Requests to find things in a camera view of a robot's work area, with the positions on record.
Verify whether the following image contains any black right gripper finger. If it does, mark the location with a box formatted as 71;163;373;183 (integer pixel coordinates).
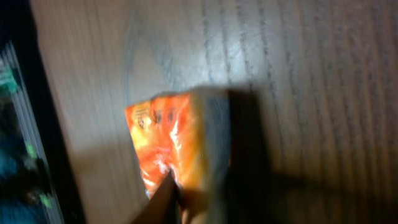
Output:
129;172;179;224

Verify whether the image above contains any small orange snack packet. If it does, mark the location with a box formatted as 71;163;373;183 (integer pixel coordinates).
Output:
124;88;231;197

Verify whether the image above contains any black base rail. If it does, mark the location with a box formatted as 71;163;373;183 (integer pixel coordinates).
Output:
1;1;86;223

